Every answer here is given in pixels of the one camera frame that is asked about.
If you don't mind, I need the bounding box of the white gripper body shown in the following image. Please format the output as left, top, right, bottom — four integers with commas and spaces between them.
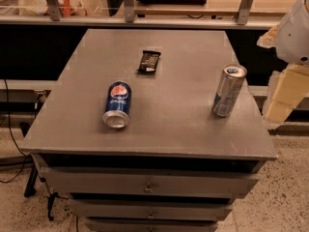
276, 0, 309, 65

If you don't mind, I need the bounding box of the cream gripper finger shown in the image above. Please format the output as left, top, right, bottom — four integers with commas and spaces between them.
257, 25, 278, 48
264, 64, 309, 124

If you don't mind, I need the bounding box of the blue pepsi can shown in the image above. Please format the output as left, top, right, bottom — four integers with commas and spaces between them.
102, 81, 131, 129

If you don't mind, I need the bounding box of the silver energy drink can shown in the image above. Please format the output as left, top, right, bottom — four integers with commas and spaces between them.
212, 64, 247, 117

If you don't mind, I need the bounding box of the black snack bar wrapper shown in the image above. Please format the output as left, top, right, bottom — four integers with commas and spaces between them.
138, 50, 161, 73

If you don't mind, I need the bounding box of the grey drawer cabinet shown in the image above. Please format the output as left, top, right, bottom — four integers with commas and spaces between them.
22, 29, 276, 232

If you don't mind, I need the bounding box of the top drawer brass knob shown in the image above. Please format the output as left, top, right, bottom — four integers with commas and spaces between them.
144, 183, 154, 193

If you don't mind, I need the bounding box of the drawer brass knob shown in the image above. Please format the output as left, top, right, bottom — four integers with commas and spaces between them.
147, 212, 155, 219
144, 183, 154, 193

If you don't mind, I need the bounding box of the middle drawer brass knob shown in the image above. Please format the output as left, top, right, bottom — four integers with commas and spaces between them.
147, 212, 155, 219

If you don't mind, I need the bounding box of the orange white plastic bag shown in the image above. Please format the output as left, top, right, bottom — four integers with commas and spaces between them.
19, 0, 87, 16

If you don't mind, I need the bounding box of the black stand leg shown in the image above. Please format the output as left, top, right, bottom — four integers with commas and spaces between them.
24, 165, 38, 198

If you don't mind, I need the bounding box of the grey metal shelf rail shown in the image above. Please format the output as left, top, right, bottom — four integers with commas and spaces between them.
0, 15, 278, 30

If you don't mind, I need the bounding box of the black floor cable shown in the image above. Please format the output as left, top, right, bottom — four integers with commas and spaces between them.
0, 78, 32, 184

